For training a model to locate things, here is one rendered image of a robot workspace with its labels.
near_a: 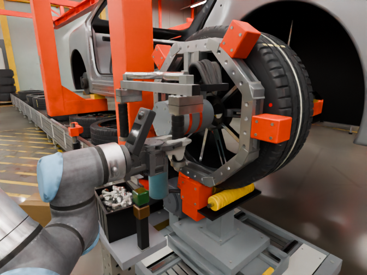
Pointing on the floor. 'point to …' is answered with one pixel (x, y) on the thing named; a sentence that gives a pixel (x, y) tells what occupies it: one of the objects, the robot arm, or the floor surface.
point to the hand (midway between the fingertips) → (183, 137)
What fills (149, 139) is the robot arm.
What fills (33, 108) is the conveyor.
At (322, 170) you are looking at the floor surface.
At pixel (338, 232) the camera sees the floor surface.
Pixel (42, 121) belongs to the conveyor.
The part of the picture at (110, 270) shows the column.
